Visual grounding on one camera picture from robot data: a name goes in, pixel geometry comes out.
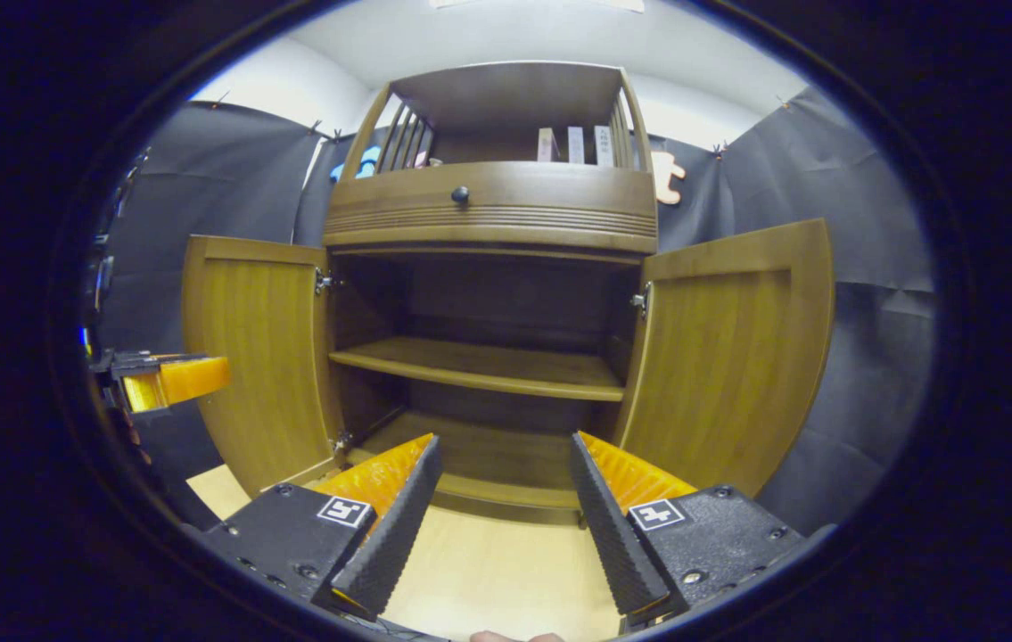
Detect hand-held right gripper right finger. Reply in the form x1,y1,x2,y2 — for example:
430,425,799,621
569,432,805,626

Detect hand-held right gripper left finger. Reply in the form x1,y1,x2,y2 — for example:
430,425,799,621
201,433,444,623

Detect wooden cabinet door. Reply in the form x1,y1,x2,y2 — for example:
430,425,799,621
614,218,836,498
182,235,346,498

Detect wooden double-door shoe cabinet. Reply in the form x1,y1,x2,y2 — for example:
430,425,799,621
182,61,836,527

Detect wooden cabinet shelf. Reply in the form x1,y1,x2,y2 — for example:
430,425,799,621
329,336,626,403

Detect wooden cabinet drawer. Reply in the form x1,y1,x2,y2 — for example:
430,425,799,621
324,161,659,254

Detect black backdrop cloth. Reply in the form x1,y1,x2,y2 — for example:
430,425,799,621
95,85,936,536

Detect rectangular ceiling light panel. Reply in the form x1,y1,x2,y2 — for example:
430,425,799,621
430,0,646,13

